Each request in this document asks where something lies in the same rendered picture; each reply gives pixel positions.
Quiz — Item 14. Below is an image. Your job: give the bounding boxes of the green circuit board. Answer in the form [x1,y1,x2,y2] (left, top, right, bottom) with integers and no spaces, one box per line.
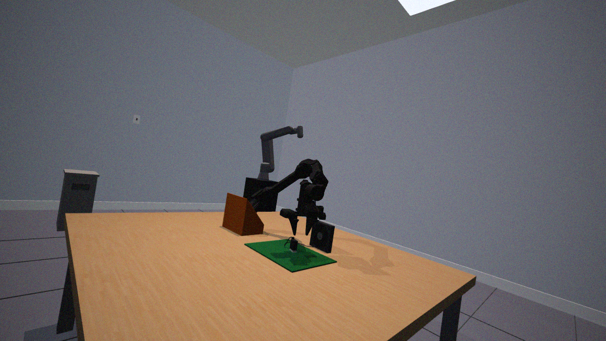
[245,239,337,273]

